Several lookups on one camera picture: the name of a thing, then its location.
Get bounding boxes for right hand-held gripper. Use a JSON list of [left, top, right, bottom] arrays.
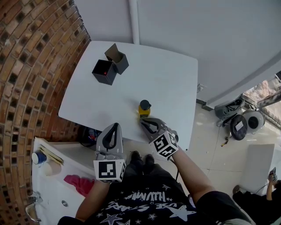
[[139, 117, 180, 161]]

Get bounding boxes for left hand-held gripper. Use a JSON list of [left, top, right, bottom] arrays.
[[93, 122, 127, 184]]

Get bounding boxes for yellow oil bottle black cap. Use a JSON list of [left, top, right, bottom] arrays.
[[138, 99, 153, 120]]

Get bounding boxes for person's left forearm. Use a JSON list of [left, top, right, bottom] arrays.
[[75, 181, 111, 222]]

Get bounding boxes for person's right forearm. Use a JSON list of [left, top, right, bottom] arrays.
[[170, 149, 217, 205]]

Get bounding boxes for black shoe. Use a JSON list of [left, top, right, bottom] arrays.
[[143, 154, 156, 168], [130, 150, 144, 165]]

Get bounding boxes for black trousers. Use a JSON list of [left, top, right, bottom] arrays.
[[122, 161, 184, 194]]

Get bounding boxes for pink cloth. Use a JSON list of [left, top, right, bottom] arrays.
[[63, 174, 96, 198]]

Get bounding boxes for bundle of wooden sticks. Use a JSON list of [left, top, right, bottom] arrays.
[[39, 143, 65, 166]]

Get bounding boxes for beige paper cup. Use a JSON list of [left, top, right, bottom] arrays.
[[43, 161, 62, 177]]

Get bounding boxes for black square open box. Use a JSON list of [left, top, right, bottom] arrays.
[[91, 59, 118, 86]]

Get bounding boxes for blue and white cup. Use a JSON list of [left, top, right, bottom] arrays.
[[31, 151, 47, 165]]

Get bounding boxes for white sink counter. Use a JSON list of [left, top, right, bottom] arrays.
[[31, 137, 110, 225]]

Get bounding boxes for person in dark patterned shirt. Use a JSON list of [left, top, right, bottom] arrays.
[[57, 173, 253, 225]]

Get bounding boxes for grey backpack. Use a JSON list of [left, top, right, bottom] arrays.
[[214, 94, 245, 121]]

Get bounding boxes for black box with raised lid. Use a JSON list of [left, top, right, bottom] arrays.
[[104, 43, 130, 76]]

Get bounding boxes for black round bag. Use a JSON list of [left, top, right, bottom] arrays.
[[230, 114, 249, 141]]

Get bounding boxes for metal faucet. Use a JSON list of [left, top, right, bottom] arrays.
[[25, 190, 45, 223]]

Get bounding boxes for white board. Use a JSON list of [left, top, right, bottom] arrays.
[[238, 143, 276, 196]]

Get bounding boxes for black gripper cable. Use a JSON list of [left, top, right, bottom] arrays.
[[168, 156, 180, 183]]

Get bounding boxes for yellow and black strap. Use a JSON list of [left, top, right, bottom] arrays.
[[220, 134, 233, 148]]

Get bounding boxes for white cable reel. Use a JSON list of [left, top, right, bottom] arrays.
[[242, 108, 267, 134]]

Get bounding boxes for white vertical wall pipe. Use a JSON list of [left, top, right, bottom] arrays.
[[128, 0, 141, 45]]

